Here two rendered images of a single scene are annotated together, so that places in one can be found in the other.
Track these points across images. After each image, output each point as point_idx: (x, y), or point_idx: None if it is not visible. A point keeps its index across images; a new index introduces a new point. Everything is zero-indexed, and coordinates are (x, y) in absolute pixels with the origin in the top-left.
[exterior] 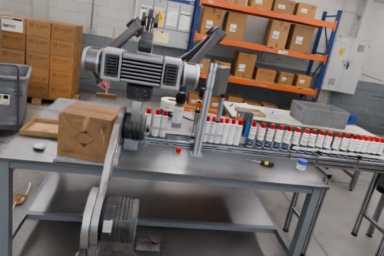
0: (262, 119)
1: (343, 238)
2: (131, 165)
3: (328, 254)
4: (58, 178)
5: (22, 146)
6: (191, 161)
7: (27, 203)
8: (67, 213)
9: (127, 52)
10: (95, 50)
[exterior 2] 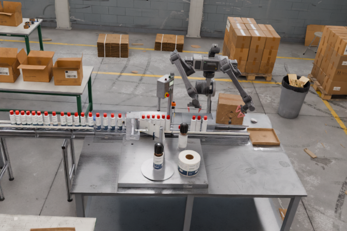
0: (46, 220)
1: (18, 195)
2: (204, 115)
3: (51, 181)
4: (263, 203)
5: (262, 122)
6: (172, 120)
7: (277, 212)
8: None
9: (217, 55)
10: (232, 60)
